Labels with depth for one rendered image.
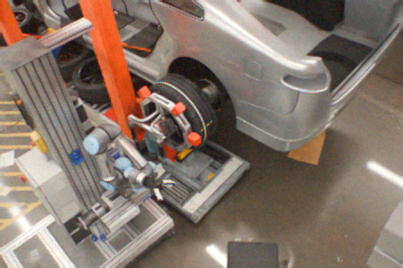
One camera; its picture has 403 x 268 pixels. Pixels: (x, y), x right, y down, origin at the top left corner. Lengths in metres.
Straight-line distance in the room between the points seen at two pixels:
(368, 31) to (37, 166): 3.32
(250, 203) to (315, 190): 0.64
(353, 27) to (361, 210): 1.84
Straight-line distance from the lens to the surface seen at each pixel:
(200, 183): 3.87
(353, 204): 4.05
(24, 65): 2.41
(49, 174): 2.87
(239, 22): 2.94
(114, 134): 2.70
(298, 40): 4.18
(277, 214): 3.87
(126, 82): 3.50
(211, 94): 3.62
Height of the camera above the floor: 3.27
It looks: 46 degrees down
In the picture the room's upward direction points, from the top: 7 degrees counter-clockwise
